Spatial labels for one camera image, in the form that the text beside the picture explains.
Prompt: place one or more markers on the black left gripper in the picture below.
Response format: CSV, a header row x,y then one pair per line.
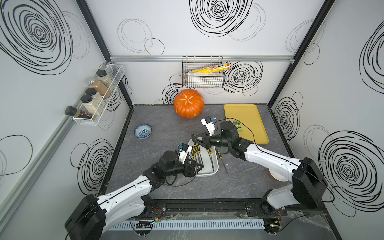
x,y
190,172

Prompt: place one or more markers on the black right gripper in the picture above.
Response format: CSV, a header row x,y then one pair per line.
x,y
206,141

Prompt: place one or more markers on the white storage box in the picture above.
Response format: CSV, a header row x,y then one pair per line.
x,y
207,170

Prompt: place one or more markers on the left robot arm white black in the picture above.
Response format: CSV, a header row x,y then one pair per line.
x,y
93,216

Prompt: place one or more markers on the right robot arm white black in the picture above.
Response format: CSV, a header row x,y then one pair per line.
x,y
308,184

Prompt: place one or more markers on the green snack packet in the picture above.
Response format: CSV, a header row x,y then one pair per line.
x,y
238,125

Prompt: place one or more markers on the orange pumpkin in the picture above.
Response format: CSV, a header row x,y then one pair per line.
x,y
189,104

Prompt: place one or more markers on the yellow plastic tray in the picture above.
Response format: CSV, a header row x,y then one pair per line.
x,y
248,115

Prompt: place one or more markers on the blue patterned ceramic bowl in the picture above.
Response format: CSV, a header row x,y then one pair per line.
x,y
143,131

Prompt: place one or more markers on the yellow snack package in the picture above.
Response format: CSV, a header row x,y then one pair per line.
x,y
212,69

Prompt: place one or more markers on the spice jar pale powder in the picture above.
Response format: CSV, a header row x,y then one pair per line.
x,y
91,104

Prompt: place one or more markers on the spice jar brown powder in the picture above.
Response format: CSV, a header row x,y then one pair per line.
x,y
100,87

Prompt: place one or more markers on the spice jar beige powder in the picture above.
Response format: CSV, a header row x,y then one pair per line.
x,y
106,79

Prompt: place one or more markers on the spice jar white powder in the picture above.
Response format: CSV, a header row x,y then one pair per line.
x,y
96,96

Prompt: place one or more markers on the small dark sauce bottle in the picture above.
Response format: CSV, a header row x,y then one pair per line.
x,y
77,113

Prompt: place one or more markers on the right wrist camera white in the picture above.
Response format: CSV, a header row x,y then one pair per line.
x,y
209,123

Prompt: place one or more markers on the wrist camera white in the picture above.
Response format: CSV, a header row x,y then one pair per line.
x,y
183,152
209,123

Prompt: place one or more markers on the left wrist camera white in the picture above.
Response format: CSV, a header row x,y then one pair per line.
x,y
183,152

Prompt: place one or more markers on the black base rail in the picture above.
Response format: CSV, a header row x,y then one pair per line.
x,y
251,207

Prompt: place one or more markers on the black wire wall basket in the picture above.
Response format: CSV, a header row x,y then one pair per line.
x,y
201,80

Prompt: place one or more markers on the white slotted cable duct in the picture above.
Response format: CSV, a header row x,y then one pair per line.
x,y
171,225

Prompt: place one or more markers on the clear acrylic wall shelf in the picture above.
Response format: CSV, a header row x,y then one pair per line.
x,y
102,97

